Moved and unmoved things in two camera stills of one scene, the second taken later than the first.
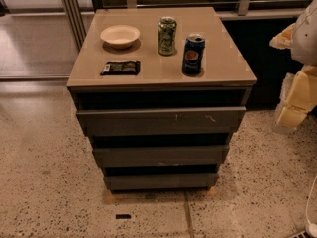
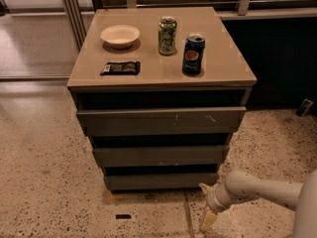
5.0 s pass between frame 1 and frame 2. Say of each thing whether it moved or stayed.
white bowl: stayed
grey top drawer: stayed
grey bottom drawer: stayed
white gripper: moved
